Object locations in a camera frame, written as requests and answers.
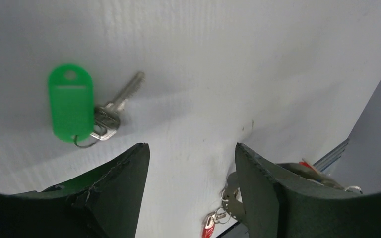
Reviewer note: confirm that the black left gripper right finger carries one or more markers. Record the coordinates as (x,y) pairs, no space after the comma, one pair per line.
(281,204)

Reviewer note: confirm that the silver key with red tag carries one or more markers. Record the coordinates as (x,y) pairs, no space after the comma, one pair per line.
(219,216)

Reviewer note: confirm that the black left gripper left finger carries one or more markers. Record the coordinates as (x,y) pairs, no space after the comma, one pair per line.
(104,202)

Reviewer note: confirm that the green tag with key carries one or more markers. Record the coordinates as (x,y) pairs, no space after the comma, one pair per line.
(75,117)

